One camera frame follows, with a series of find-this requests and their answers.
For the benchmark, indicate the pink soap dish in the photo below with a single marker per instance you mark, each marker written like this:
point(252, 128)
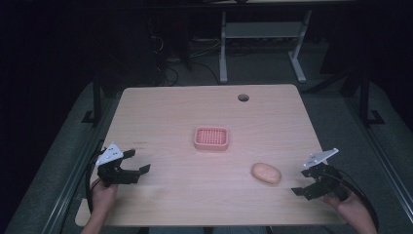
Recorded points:
point(211, 138)

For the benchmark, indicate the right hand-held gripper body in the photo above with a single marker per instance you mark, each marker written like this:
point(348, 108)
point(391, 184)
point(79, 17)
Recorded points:
point(326, 182)

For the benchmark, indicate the white metal table frame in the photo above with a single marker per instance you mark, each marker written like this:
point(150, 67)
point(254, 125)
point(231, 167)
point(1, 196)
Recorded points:
point(264, 30)

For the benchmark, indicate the metal frame rail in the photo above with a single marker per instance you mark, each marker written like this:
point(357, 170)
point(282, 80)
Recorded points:
point(383, 152)
point(69, 191)

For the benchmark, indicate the person's left hand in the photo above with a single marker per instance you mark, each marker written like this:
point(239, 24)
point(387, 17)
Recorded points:
point(103, 196)

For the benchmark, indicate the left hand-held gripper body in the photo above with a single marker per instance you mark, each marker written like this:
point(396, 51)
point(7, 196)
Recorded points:
point(112, 174)

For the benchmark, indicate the black metal stand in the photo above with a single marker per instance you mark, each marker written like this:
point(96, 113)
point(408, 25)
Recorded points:
point(96, 97)
point(366, 97)

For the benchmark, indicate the person's right hand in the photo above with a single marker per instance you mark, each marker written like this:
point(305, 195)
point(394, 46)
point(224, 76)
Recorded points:
point(344, 204)

